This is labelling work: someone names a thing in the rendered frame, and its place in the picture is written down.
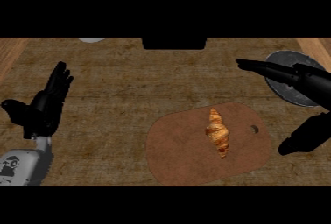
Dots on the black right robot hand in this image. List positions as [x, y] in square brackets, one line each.
[308, 80]

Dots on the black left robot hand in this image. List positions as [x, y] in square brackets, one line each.
[43, 108]

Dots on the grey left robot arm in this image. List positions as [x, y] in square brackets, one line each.
[21, 166]

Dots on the dark grey pan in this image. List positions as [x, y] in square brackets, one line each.
[283, 87]

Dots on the golden brown croissant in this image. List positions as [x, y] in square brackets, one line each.
[218, 132]

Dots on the brown wooden cutting board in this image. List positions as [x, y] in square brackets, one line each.
[203, 148]

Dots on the white round object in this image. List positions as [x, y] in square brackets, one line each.
[90, 40]

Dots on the black appliance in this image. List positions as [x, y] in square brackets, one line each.
[173, 43]

